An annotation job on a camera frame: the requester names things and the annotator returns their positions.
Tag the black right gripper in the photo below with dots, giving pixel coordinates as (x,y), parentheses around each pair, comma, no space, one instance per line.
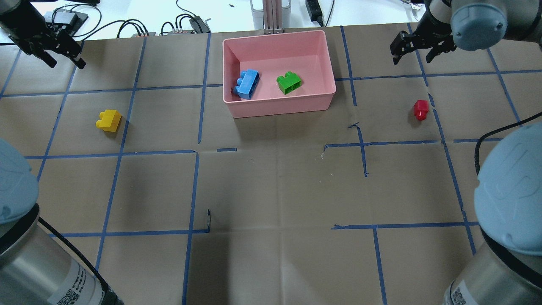
(432,33)

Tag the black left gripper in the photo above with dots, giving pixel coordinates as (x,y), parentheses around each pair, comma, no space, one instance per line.
(26,33)

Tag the red toy block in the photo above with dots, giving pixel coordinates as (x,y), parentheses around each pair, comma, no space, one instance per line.
(421,109)

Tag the yellow toy block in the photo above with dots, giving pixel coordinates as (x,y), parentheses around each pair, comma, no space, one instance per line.
(109,120)

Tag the green toy block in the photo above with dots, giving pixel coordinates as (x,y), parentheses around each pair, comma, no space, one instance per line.
(288,82)

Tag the blue toy block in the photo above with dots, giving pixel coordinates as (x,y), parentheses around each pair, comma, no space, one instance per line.
(246,83)

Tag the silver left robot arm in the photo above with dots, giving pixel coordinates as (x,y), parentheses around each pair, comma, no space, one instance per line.
(29,237)

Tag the pink plastic box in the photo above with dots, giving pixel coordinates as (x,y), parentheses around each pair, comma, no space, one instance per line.
(304,53)

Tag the white flat box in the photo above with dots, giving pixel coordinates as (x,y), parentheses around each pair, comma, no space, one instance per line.
(256,7)

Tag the black power adapter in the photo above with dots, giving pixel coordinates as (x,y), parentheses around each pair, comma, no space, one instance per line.
(198,25)

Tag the brown paper table cover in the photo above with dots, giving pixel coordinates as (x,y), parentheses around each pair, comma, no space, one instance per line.
(418,177)

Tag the aluminium frame post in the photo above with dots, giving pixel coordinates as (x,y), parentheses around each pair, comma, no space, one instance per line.
(272,17)

